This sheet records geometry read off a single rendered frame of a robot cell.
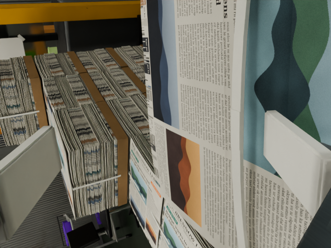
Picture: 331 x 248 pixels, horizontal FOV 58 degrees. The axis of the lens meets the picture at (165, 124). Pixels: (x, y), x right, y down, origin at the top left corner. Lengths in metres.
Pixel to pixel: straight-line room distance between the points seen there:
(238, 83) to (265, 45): 0.03
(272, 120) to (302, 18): 0.06
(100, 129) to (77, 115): 0.14
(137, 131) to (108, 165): 0.18
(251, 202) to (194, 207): 0.09
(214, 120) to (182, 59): 0.07
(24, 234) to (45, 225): 0.49
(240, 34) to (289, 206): 0.12
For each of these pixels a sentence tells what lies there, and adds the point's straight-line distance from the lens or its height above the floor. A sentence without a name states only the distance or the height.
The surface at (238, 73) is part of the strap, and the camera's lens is 0.20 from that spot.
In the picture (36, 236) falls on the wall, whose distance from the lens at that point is 8.45.
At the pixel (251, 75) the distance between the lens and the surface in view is 0.21.
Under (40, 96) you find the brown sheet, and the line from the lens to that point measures 1.64.
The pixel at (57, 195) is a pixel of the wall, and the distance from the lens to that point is 8.55.
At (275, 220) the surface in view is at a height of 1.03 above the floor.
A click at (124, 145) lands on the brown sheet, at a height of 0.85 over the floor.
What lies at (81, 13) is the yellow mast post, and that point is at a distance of 2.08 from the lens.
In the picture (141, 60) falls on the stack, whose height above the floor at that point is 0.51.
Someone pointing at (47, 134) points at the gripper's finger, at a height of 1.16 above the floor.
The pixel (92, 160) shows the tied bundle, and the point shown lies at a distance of 1.15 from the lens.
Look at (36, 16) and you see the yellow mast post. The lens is 2.04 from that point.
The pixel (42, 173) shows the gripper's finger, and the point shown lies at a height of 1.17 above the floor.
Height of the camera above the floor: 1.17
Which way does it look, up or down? 25 degrees down
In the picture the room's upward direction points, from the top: 103 degrees counter-clockwise
